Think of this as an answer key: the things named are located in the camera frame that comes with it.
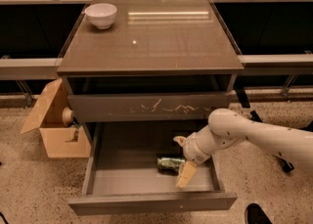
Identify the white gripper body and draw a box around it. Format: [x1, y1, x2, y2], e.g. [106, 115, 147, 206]
[183, 133, 210, 164]

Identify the green soda can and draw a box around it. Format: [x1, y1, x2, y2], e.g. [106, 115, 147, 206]
[156, 157, 185, 171]

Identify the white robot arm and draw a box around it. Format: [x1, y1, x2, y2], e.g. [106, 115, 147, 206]
[174, 109, 313, 190]

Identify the closed grey top drawer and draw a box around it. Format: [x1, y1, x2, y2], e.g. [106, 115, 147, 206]
[68, 93, 229, 122]

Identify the open grey middle drawer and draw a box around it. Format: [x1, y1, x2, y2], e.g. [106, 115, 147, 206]
[68, 120, 237, 215]

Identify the grey drawer cabinet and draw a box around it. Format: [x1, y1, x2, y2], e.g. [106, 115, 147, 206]
[58, 0, 244, 137]

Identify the black stand base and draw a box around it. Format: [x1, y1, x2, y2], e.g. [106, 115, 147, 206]
[233, 85, 313, 173]

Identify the beige round object in box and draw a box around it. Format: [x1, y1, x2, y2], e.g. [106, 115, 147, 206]
[62, 108, 73, 127]

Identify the cardboard box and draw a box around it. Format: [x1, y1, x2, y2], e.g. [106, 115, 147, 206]
[21, 78, 91, 158]

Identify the white ceramic bowl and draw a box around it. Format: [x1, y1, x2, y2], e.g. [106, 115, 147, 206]
[84, 3, 117, 29]

